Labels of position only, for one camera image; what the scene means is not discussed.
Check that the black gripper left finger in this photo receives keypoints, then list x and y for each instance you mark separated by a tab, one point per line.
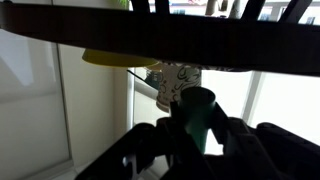
135	152

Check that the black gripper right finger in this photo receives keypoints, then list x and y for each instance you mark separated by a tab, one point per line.
268	151

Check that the green cylinder block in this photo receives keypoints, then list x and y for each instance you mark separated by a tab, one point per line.
197	104

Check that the yellow bowl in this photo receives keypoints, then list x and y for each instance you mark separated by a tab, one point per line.
115	59

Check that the patterned white mug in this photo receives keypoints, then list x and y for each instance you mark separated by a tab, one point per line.
173	81

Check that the patterned saucer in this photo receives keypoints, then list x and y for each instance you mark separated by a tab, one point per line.
202	67

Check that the round wooden table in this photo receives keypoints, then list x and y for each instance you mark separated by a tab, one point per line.
247	45

